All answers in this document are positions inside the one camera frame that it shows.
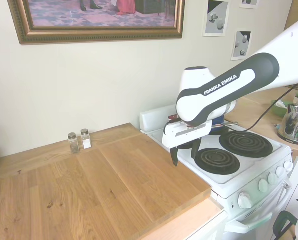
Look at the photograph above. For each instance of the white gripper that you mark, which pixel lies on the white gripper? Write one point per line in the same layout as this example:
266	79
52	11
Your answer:
183	136

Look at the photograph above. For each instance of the white Franka Emika robot arm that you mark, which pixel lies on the white Franka Emika robot arm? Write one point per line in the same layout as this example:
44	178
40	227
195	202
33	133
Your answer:
213	87

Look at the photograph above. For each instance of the black coil burner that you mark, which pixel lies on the black coil burner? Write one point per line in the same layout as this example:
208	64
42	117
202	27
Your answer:
245	144
216	162

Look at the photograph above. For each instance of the blue enamel kettle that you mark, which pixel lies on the blue enamel kettle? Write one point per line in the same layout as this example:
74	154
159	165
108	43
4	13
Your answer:
218	120

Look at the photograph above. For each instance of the white stove knob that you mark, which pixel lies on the white stove knob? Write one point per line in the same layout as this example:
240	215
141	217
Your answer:
287	165
272	178
244	200
280	171
263	185

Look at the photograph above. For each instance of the white electric stove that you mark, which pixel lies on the white electric stove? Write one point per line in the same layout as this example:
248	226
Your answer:
253	185

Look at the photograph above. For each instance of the glass salt shaker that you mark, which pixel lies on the glass salt shaker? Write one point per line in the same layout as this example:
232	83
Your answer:
86	141

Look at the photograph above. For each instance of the green bowl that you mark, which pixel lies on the green bowl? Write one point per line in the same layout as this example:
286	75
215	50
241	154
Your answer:
278	108

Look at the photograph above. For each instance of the glass pepper shaker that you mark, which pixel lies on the glass pepper shaker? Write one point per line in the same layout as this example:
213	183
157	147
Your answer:
73	145

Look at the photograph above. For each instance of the shiny steel electric kettle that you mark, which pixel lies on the shiny steel electric kettle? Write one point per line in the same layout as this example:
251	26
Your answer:
294	122

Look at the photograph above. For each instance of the small grey shapes paper print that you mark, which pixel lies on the small grey shapes paper print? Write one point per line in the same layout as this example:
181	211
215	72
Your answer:
241	46

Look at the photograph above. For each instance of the large grey shapes paper print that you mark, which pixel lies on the large grey shapes paper print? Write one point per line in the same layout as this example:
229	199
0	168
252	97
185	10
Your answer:
215	18

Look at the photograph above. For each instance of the gold framed painting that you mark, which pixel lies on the gold framed painting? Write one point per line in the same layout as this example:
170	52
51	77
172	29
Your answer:
98	15

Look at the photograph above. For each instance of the cropped grey shapes paper print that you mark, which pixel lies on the cropped grey shapes paper print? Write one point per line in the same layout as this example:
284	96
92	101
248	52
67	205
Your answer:
249	3

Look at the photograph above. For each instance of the dark green chair frame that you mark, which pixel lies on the dark green chair frame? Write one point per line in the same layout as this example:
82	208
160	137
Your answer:
279	222

